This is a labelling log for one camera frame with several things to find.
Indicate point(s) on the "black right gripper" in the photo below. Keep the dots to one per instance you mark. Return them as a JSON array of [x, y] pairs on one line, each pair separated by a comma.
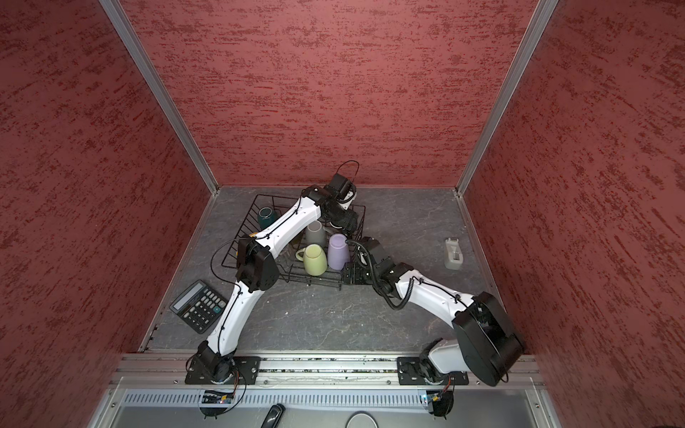
[[357, 279]]

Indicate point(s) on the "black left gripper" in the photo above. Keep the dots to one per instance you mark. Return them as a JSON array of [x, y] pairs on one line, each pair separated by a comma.
[[349, 221]]

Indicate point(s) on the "white mug grey handle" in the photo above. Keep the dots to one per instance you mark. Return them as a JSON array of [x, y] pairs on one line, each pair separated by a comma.
[[315, 233]]

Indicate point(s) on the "lilac plastic cup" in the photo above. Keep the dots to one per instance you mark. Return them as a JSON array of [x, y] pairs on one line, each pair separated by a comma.
[[338, 252]]

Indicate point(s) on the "black wire dish rack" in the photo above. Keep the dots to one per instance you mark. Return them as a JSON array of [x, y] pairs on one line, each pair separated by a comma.
[[291, 270]]

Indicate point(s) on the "cream mug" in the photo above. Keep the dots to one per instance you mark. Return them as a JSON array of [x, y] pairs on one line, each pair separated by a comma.
[[314, 260]]

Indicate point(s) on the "teal green cup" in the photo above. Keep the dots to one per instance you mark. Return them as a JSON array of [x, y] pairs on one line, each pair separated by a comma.
[[267, 216]]

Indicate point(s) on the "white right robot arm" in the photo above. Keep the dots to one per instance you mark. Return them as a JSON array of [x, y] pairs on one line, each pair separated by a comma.
[[486, 343]]

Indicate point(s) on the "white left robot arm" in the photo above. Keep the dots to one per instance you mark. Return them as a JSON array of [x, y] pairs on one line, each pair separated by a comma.
[[257, 270]]

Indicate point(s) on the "white plastic tool with red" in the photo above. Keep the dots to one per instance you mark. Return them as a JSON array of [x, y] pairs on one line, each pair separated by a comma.
[[454, 258]]

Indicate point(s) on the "grey round object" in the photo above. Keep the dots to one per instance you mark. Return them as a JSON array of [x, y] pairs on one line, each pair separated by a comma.
[[361, 419]]

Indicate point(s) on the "black calculator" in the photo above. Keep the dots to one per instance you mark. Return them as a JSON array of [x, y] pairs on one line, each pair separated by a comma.
[[199, 306]]

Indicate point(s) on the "black remote handset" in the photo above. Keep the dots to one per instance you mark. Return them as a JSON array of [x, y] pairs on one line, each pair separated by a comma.
[[273, 417]]

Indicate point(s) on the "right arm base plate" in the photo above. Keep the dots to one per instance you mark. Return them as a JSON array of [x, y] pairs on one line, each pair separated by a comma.
[[415, 370]]

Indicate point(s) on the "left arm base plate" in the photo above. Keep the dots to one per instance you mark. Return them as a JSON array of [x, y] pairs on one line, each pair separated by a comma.
[[244, 370]]

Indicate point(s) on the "aluminium corner post left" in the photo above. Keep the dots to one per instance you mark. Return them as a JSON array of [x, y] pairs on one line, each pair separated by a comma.
[[124, 28]]

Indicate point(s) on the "aluminium corner post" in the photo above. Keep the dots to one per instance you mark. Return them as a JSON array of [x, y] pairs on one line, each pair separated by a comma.
[[124, 28], [529, 42]]

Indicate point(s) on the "aluminium corner post right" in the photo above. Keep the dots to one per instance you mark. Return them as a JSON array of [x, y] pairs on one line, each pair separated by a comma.
[[529, 42]]

